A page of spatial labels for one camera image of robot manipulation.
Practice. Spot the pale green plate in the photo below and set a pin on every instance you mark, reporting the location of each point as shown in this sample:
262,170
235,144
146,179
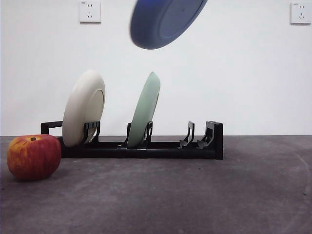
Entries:
143,109

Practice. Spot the black plate rack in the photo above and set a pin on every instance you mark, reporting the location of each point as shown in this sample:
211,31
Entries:
170,153

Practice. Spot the white wall socket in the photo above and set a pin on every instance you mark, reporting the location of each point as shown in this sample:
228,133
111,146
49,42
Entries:
301,13
90,12

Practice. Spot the cream plate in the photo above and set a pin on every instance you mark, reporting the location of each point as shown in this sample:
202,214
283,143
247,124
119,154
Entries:
79,109

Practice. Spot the red yellow apple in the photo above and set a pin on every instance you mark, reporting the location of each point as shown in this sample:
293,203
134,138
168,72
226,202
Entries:
33,158

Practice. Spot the blue plate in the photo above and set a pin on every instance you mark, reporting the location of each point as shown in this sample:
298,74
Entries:
158,24

